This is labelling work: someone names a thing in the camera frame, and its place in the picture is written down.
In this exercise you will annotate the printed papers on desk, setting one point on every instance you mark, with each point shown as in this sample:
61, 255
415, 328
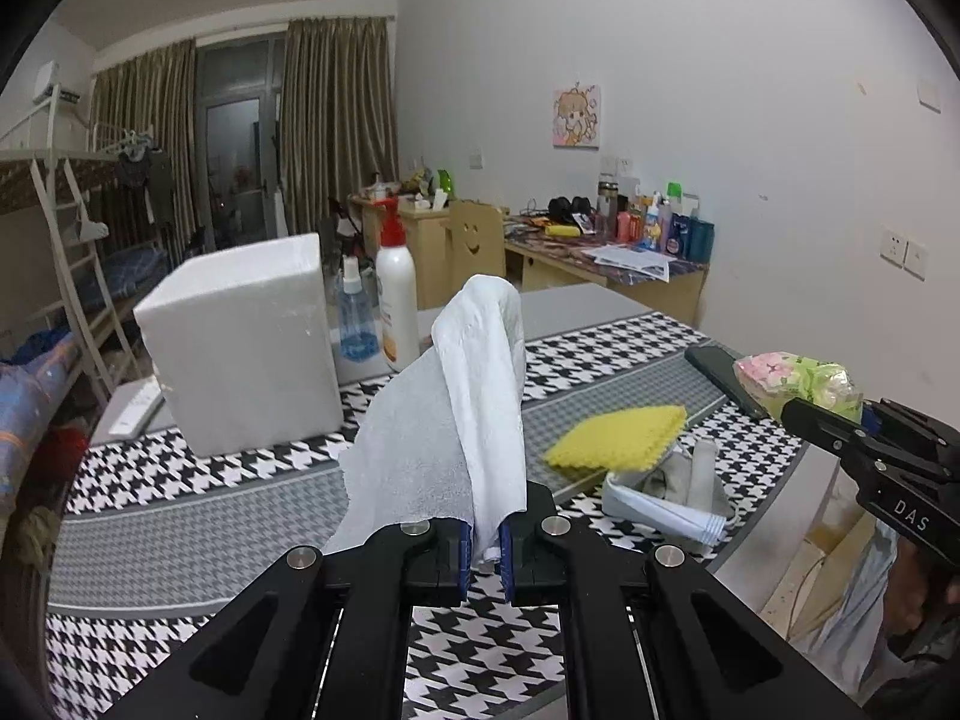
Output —
648, 263

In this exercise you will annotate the white tube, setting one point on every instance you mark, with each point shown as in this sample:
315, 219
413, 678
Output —
703, 468

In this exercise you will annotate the white lotion pump bottle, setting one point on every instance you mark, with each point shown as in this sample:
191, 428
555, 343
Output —
396, 288

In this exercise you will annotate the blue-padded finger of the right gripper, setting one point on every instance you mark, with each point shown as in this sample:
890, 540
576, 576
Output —
826, 430

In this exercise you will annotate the white metal bunk bed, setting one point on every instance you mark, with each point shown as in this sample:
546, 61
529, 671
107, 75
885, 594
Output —
55, 160

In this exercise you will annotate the light blue face mask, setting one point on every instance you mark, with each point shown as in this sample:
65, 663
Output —
701, 512

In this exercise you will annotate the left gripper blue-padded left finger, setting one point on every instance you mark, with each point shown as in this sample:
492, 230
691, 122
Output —
316, 635

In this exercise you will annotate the white paper towel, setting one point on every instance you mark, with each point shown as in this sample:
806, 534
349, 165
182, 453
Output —
445, 438

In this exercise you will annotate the blue plaid quilt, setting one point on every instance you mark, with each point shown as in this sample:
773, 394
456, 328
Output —
31, 393

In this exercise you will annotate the grey sock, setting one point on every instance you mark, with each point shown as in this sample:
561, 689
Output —
671, 478

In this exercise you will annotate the wooden smiley chair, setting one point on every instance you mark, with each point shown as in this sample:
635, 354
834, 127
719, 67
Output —
477, 235

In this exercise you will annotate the white styrofoam box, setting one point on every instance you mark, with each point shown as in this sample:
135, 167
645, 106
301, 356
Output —
242, 347

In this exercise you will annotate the right brown curtain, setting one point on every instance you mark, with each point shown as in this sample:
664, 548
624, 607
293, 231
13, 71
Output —
337, 114

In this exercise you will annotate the dark blue bottle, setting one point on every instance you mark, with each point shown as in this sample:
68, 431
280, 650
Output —
690, 238

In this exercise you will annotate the person's right hand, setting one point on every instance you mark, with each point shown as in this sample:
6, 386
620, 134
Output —
909, 601

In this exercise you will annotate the wall power sockets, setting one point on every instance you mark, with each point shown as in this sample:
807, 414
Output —
904, 253

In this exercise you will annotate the white air conditioner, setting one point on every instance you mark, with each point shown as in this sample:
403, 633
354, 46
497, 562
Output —
48, 86

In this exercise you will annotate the light wooden desk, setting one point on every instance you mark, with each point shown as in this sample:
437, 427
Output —
535, 260

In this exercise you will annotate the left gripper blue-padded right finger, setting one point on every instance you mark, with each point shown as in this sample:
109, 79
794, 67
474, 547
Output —
653, 635

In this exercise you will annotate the anime girl poster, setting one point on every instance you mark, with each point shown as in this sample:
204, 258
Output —
576, 119

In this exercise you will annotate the white remote control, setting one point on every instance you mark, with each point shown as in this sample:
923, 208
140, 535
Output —
134, 417

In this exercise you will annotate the yellow bristly sponge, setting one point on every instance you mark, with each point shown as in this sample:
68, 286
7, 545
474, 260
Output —
631, 440

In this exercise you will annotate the glass balcony door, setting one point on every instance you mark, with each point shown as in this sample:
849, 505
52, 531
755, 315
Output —
238, 146

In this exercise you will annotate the green pink plush packet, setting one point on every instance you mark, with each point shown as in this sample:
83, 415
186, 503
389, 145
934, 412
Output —
773, 379

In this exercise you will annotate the blue spray bottle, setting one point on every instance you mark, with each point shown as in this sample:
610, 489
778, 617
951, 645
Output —
358, 337

